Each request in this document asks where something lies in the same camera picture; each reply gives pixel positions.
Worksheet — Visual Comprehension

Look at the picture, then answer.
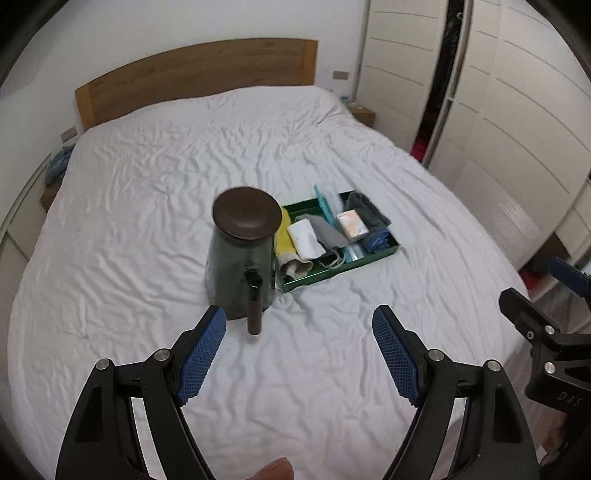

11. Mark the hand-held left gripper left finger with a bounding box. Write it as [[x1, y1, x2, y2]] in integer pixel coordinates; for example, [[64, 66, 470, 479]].
[[55, 305, 228, 480]]

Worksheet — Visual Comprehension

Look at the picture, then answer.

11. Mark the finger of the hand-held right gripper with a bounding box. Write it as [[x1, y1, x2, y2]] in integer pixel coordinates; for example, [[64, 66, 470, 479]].
[[549, 257, 591, 298], [499, 287, 591, 412]]

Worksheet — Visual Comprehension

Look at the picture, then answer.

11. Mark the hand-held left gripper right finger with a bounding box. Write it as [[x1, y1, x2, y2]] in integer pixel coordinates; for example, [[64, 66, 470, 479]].
[[372, 305, 541, 480]]

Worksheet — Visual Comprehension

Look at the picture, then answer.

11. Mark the green tray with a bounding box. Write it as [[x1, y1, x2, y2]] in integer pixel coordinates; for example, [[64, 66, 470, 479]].
[[276, 189, 402, 293]]

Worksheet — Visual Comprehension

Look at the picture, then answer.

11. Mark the grey face mask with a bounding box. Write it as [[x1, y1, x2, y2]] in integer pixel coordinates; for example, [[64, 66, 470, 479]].
[[295, 213, 349, 271]]

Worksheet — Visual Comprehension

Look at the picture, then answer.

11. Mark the orange white tissue packet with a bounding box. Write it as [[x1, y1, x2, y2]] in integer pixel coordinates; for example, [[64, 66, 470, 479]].
[[335, 210, 370, 243]]

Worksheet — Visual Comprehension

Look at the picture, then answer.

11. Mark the yellow towel with white trim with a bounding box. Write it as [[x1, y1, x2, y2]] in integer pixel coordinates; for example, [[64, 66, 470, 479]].
[[274, 206, 315, 280]]

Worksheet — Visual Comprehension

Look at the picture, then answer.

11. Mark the white cloth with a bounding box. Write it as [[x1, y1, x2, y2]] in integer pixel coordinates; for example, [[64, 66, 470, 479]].
[[287, 219, 326, 260]]

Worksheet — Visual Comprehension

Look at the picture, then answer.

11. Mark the dark grey cloth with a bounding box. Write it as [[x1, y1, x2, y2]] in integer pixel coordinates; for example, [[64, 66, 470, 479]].
[[345, 191, 392, 232]]

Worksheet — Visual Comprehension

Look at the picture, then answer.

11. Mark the clear zip bag blue edge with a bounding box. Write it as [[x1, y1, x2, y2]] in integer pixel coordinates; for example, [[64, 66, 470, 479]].
[[314, 184, 347, 227]]

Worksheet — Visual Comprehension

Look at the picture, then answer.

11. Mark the person's left hand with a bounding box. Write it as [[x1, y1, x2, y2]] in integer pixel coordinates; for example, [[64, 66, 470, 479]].
[[252, 457, 296, 480]]

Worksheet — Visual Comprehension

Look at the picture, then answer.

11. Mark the dark green jar brown lid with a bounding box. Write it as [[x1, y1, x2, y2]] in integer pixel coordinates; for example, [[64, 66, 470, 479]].
[[204, 186, 283, 336]]

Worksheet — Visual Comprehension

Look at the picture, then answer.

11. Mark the white bed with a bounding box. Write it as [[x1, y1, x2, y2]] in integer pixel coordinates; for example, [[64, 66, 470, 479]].
[[7, 85, 536, 480]]

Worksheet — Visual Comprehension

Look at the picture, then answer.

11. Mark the white wardrobe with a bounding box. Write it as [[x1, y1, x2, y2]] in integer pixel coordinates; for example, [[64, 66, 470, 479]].
[[355, 0, 591, 287]]

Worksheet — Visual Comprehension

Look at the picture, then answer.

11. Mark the wooden nightstand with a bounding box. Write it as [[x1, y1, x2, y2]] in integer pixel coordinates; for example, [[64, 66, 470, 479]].
[[346, 102, 376, 125], [41, 182, 63, 210]]

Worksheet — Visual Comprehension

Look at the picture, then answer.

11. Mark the blue knitted cloth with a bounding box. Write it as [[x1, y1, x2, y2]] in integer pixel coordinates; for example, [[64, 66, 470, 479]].
[[46, 145, 75, 185]]

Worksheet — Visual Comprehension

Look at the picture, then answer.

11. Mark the wooden headboard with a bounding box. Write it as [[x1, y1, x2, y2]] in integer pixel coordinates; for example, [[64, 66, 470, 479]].
[[75, 39, 319, 131]]

